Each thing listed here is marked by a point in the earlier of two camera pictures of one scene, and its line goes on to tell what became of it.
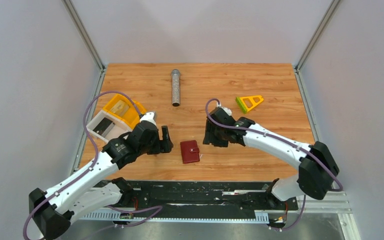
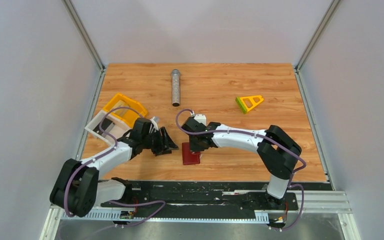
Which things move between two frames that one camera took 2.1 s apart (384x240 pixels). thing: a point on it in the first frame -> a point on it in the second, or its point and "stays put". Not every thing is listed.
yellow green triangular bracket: x=246 y=103 stays put
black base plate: x=208 y=196 stays put
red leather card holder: x=189 y=151 stays put
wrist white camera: x=227 y=110 -> x=201 y=118
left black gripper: x=160 y=142 stays put
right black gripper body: x=214 y=134 -> x=195 y=143
